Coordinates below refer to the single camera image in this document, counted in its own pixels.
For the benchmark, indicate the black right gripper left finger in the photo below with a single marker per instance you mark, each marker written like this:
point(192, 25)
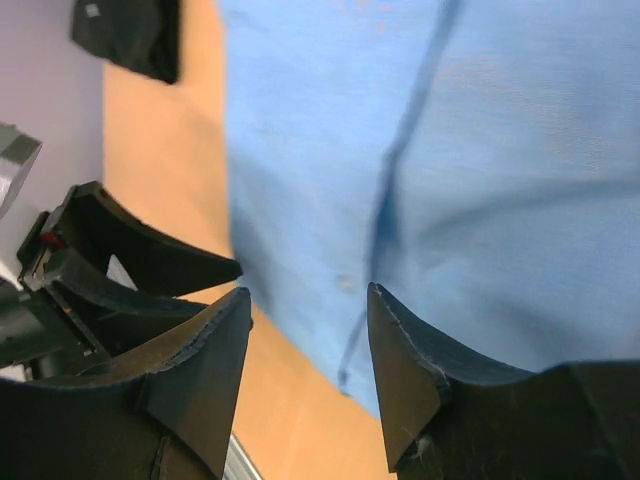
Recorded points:
point(163, 410)

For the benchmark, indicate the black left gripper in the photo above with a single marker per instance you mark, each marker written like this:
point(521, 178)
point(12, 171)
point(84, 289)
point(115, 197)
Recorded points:
point(64, 317)

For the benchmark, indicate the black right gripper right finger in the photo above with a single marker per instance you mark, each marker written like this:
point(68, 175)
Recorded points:
point(449, 412)

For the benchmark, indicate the light blue long sleeve shirt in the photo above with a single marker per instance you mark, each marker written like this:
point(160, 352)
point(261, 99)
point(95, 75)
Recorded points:
point(479, 159)

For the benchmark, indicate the folded black shirt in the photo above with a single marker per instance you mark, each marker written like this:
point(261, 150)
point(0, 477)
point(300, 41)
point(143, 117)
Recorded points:
point(141, 36)

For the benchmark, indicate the aluminium mounting rail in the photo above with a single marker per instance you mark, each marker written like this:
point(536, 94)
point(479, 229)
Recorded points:
point(238, 465)

